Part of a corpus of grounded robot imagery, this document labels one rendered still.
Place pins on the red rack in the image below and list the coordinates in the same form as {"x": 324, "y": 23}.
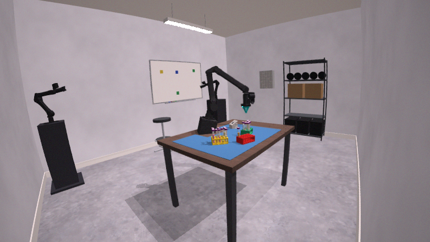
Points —
{"x": 245, "y": 139}

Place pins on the blue bench mat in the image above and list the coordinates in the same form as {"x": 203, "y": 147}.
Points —
{"x": 230, "y": 150}

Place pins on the green tube rack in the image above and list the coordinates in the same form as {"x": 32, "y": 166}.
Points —
{"x": 247, "y": 132}

